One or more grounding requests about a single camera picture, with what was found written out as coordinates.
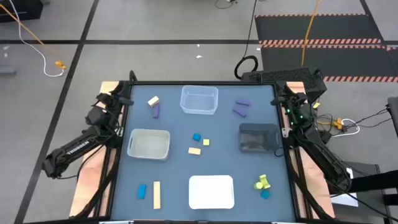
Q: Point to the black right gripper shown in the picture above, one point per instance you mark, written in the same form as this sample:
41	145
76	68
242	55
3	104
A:
292	99

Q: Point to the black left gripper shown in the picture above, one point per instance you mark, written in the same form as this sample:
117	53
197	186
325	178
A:
107	99

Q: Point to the short natural wood block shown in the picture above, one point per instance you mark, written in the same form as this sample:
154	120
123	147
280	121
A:
153	100

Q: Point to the yellow-green arch block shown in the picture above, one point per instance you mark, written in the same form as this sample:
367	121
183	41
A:
265	180

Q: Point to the small yellow cube block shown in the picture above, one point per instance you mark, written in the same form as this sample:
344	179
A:
206	142

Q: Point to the yellow-green cylinder block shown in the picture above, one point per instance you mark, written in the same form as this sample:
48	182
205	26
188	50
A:
258	185

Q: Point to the long natural wood block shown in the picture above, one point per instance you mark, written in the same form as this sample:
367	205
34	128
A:
157	195

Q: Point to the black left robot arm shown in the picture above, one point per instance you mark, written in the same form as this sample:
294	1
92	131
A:
77	145

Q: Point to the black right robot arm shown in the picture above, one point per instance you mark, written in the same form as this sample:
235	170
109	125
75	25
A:
323	155

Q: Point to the purple rectangular block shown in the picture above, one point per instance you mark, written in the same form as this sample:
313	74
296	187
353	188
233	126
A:
155	110
240	112
242	102

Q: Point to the dark smoked plastic bin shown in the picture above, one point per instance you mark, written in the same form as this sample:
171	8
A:
258	137

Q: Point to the yellow power plug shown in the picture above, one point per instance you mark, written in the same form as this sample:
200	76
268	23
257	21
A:
338	123

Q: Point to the black striped-edge floor mat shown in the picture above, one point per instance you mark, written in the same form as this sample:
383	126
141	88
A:
342	62
311	28

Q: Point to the clear plastic bin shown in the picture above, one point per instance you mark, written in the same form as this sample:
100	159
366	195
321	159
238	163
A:
199	99

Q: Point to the light wooden side board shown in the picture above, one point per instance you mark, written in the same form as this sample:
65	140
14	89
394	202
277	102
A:
311	168
90	174

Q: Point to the blue cube block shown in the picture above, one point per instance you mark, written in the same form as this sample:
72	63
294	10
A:
196	137

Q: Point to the blue rounded long block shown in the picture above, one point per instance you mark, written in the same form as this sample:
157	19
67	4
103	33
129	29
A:
141	191

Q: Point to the blue cylinder block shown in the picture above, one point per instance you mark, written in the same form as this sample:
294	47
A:
265	194

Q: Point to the grey chair edge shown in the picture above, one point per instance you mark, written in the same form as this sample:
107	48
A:
393	115

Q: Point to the white paper sheet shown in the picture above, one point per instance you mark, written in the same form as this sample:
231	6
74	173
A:
345	197

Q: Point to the dark side stand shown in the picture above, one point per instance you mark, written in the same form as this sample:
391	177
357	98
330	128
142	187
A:
373	186

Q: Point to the black floor box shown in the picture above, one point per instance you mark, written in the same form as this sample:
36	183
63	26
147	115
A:
18	9

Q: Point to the black table frame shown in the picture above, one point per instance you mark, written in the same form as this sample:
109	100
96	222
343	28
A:
202	82

